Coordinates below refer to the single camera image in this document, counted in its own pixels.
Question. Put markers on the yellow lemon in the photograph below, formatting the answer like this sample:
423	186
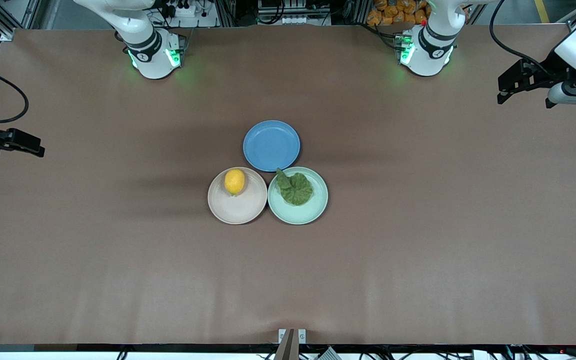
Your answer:
234	181

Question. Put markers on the beige plate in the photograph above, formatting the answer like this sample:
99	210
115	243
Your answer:
238	205

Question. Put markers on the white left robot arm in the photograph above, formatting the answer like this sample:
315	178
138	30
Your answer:
425	55

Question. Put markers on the white power strip with plugs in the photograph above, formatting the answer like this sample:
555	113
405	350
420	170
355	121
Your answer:
183	10

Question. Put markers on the blue plate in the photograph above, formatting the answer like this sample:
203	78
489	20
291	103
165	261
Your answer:
271	146

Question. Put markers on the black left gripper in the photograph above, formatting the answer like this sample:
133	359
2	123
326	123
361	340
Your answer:
551	70

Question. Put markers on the bag of oranges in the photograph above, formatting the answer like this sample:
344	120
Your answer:
393	12

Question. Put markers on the green lettuce leaf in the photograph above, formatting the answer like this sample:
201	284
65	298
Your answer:
295	189

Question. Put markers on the light green plate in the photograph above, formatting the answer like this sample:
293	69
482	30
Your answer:
298	212

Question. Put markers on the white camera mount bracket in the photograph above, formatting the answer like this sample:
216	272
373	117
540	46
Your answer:
282	336

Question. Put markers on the grey ribbed box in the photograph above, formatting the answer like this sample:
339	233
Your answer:
329	354

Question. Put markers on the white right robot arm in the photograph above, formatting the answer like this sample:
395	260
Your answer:
150	60

